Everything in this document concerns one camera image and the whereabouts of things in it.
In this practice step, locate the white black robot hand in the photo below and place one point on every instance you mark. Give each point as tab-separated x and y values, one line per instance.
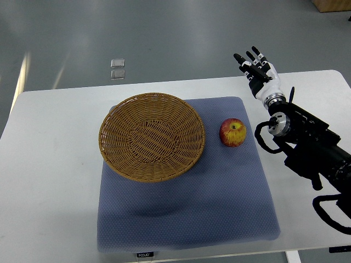
263	79

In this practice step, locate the red yellow apple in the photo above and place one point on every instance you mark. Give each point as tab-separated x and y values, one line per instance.
232	132

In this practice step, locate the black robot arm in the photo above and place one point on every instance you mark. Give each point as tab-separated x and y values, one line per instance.
311	149

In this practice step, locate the woven wicker basket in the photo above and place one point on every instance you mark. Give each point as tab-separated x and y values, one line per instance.
152	137

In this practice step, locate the wooden box corner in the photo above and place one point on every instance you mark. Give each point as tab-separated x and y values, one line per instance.
325	6

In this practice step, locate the blue fabric mat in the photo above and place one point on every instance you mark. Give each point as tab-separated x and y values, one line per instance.
223	198

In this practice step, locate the upper metal floor plate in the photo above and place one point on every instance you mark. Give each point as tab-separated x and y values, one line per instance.
117	63

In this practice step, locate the metal floor plate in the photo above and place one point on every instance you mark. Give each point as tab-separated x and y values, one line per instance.
117	63
117	74

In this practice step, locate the lower metal floor plate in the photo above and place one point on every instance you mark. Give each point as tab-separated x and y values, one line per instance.
117	74

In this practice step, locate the white table leg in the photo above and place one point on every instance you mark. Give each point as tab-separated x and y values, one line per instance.
293	256

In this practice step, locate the black table label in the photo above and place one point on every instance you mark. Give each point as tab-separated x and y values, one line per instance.
145	255

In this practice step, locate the black table bracket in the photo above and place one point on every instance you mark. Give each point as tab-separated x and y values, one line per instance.
342	249

